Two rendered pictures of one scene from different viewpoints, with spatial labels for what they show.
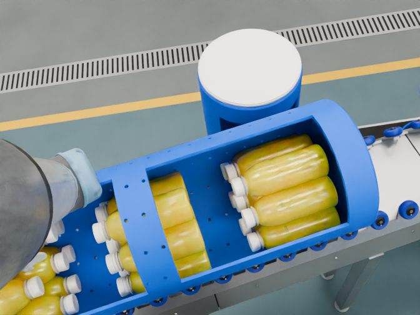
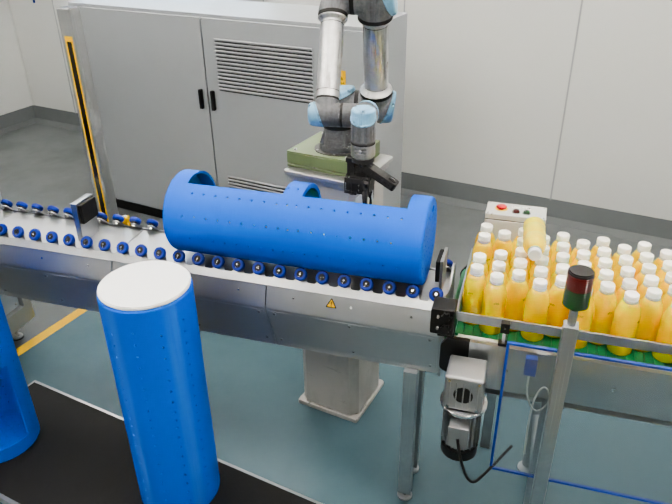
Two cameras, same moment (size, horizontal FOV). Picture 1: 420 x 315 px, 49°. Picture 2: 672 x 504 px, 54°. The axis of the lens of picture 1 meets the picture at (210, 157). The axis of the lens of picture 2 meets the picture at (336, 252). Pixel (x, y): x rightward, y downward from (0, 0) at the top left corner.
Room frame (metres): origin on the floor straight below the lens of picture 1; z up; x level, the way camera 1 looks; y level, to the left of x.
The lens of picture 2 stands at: (2.13, 1.14, 2.09)
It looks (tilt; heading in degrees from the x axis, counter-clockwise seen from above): 29 degrees down; 207
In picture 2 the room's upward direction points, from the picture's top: 1 degrees counter-clockwise
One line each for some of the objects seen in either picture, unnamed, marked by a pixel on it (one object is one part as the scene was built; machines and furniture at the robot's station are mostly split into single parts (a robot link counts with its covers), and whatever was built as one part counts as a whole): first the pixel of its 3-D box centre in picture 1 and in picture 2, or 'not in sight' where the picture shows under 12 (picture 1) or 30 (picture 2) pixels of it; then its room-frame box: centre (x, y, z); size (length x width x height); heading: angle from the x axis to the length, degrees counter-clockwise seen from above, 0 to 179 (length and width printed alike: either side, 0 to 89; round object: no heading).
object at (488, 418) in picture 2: not in sight; (497, 350); (0.02, 0.78, 0.50); 0.04 x 0.04 x 1.00; 9
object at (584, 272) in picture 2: not in sight; (576, 297); (0.63, 1.06, 1.18); 0.06 x 0.06 x 0.16
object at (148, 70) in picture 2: not in sight; (235, 123); (-1.34, -1.32, 0.72); 2.15 x 0.54 x 1.45; 88
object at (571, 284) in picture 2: not in sight; (579, 280); (0.63, 1.06, 1.23); 0.06 x 0.06 x 0.04
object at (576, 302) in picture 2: not in sight; (576, 296); (0.63, 1.06, 1.18); 0.06 x 0.06 x 0.05
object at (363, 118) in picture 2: not in sight; (363, 125); (0.37, 0.36, 1.45); 0.09 x 0.08 x 0.11; 19
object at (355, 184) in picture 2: not in sight; (360, 174); (0.37, 0.35, 1.29); 0.09 x 0.08 x 0.12; 99
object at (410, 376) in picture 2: not in sight; (407, 436); (0.41, 0.57, 0.31); 0.06 x 0.06 x 0.63; 9
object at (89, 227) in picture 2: not in sight; (87, 217); (0.55, -0.69, 1.00); 0.10 x 0.04 x 0.15; 9
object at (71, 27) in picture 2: not in sight; (108, 213); (0.25, -0.90, 0.85); 0.06 x 0.06 x 1.70; 9
